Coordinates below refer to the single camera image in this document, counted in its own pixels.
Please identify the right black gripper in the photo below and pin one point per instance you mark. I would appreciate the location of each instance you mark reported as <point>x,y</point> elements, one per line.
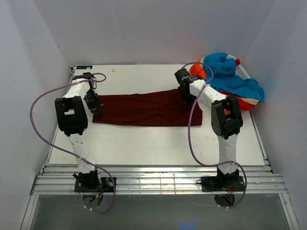
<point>186,100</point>

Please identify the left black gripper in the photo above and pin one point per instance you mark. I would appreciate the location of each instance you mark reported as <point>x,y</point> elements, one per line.
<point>98,105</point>

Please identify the dark red t shirt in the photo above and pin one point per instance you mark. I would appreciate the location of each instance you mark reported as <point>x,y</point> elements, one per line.
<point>156,109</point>

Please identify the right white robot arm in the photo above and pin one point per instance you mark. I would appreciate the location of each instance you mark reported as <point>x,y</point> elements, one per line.
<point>226,122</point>

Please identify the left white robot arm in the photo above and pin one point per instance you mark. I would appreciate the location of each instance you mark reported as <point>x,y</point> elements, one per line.
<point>73,121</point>

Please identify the blue t shirt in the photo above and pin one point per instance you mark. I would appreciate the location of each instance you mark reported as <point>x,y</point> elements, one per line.
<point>221,70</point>

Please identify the blue label sticker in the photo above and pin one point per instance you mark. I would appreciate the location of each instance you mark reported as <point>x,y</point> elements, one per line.
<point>84,67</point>

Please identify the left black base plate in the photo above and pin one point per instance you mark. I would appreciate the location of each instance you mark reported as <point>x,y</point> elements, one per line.
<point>104,184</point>

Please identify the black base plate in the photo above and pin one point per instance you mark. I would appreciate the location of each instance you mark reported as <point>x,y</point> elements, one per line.
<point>104,184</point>
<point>215,184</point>

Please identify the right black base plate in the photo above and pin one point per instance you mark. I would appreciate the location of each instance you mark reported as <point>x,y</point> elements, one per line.
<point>215,184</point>

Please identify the aluminium frame rails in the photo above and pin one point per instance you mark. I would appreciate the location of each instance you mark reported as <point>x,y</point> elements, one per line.
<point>59,180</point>

